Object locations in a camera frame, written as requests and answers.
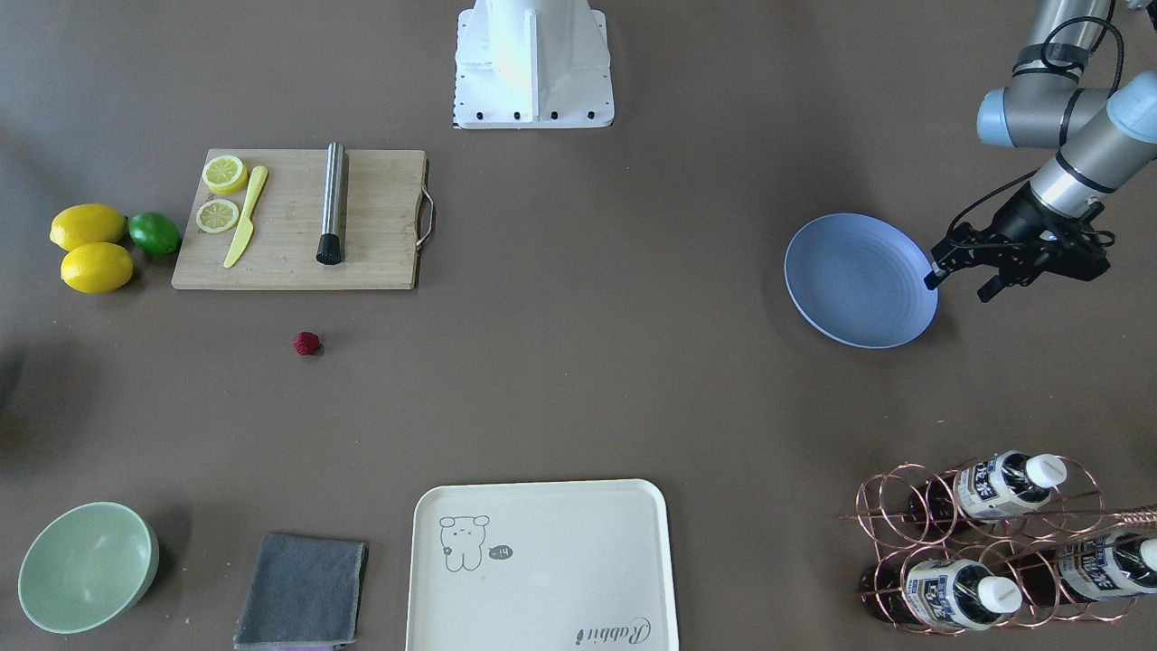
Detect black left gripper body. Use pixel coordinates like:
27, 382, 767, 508
951, 183, 1112, 283

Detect blue round plate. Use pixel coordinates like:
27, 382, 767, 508
784, 212, 938, 350

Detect red strawberry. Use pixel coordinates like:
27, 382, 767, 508
292, 331, 322, 357

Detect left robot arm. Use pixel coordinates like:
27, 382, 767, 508
923, 1, 1156, 302

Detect tea bottle top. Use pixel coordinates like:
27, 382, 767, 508
905, 450, 1068, 534

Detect tea bottle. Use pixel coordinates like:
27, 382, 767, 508
905, 450, 1068, 534
858, 558, 1023, 634
1009, 532, 1156, 607

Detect tea bottle bottom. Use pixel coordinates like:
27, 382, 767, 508
1009, 532, 1156, 607
858, 558, 1023, 634

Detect cream rabbit tray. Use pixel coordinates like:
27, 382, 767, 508
405, 478, 681, 650

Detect wooden cutting board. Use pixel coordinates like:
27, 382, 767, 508
171, 148, 430, 291

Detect steel muddler black tip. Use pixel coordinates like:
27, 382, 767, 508
315, 141, 348, 265

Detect yellow plastic knife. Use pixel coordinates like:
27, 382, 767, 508
222, 165, 268, 269

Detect grey folded cloth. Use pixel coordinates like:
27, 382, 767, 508
234, 534, 367, 650

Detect lemon slice upper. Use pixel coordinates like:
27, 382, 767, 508
200, 154, 249, 197

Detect lemon slice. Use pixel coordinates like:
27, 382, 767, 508
200, 154, 249, 197
194, 198, 239, 234

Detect lemon slice lower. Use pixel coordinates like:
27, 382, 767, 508
194, 198, 239, 234

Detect green lime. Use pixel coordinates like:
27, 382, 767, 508
127, 212, 182, 256

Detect whole lemon lower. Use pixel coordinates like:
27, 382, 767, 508
61, 242, 134, 294

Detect whole lemon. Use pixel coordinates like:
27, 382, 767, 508
49, 204, 127, 251
61, 242, 134, 294

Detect whole lemon upper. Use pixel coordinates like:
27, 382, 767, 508
49, 204, 127, 251

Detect light green bowl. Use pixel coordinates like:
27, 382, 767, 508
19, 502, 160, 635

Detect copper wire bottle rack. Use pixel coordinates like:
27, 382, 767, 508
853, 454, 1154, 636

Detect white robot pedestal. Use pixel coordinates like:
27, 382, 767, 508
452, 1, 616, 130

